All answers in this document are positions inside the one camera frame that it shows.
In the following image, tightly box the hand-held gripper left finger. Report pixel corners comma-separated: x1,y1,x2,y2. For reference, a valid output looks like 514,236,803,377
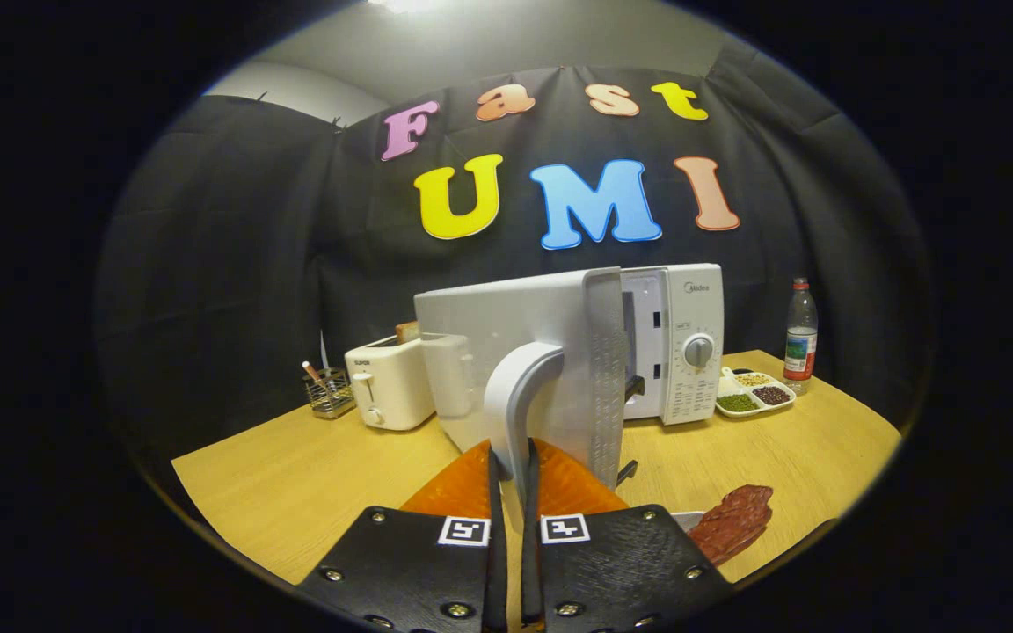
295,438,508,633

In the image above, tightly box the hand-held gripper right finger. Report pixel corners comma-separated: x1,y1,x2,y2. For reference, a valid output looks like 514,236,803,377
520,438,736,633

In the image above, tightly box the dark red meat strip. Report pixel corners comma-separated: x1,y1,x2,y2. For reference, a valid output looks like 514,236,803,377
687,484,775,566

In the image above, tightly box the white toaster oven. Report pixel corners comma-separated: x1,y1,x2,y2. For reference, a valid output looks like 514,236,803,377
414,262,725,511

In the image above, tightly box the white bread toaster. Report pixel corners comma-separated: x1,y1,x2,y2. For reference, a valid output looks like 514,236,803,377
345,334,437,432

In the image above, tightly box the white divided bean dish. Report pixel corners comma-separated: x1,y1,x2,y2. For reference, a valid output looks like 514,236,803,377
716,367,797,418

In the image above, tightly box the clear plastic water bottle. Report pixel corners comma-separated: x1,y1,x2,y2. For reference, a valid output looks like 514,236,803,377
783,278,820,396

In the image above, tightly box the black backdrop cloth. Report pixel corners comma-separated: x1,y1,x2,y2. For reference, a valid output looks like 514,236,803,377
93,66,934,458

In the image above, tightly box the wire mesh utensil basket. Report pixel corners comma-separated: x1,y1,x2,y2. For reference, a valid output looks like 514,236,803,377
302,362,356,418

